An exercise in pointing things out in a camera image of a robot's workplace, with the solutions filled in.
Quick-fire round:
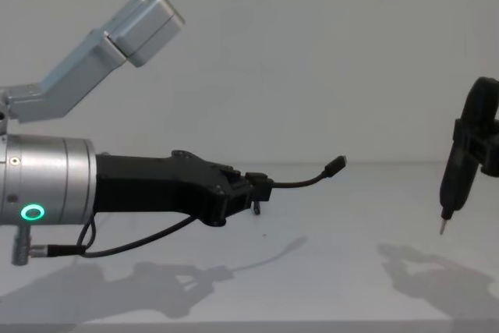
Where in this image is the thin dark gripper cable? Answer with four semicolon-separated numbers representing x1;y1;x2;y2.
30;214;196;260

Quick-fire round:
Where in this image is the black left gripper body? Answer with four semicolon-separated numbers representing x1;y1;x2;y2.
95;149;228;228

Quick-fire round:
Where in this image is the black cable with plug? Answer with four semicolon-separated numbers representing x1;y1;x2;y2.
271;154;349;189

